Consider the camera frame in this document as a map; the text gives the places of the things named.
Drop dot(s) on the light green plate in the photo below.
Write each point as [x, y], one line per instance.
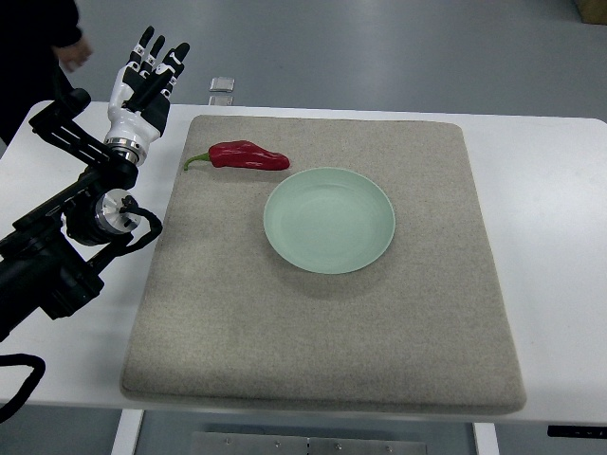
[329, 221]

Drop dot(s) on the white table leg left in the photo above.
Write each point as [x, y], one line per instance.
[126, 437]

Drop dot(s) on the person in dark clothes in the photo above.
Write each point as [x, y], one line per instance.
[40, 42]

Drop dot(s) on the black table control panel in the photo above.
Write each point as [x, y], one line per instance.
[577, 432]

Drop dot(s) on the cardboard box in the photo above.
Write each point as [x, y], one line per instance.
[592, 12]

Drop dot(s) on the white table leg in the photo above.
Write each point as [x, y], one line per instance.
[485, 438]
[126, 437]

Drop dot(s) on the white table leg right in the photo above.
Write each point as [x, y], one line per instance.
[485, 438]

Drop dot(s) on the metal table base plate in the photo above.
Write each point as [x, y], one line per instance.
[216, 443]

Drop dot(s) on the red pepper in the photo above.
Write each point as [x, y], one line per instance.
[241, 154]

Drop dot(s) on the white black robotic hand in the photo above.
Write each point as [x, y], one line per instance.
[139, 105]

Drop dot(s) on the clear floor outlet cover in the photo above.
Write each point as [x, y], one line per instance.
[222, 84]

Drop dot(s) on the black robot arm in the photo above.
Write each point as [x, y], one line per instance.
[55, 255]

